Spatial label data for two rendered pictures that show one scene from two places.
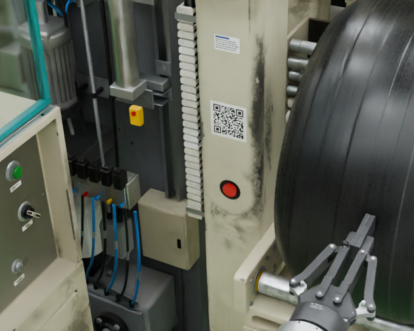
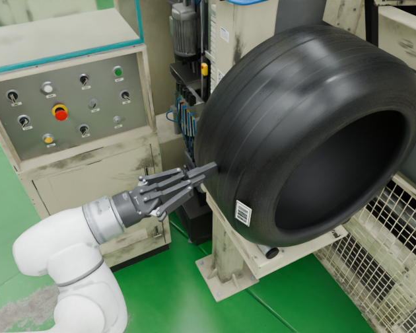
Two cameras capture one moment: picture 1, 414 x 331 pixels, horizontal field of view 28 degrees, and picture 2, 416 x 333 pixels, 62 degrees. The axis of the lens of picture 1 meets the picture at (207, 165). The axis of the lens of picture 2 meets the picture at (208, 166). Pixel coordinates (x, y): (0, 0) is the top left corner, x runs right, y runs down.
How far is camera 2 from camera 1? 78 cm
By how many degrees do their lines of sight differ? 28
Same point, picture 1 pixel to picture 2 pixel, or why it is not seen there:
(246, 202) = not seen: hidden behind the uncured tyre
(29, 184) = (130, 82)
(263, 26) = (241, 28)
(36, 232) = (133, 108)
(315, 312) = (120, 199)
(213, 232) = not seen: hidden behind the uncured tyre
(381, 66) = (266, 70)
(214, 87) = (219, 61)
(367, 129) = (235, 108)
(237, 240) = not seen: hidden behind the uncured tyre
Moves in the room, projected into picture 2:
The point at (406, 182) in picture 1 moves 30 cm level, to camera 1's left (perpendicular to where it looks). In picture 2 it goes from (238, 152) to (132, 106)
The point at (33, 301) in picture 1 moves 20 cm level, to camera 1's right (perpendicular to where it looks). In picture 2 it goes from (121, 139) to (159, 158)
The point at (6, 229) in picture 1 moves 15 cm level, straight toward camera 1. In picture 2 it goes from (111, 99) to (90, 122)
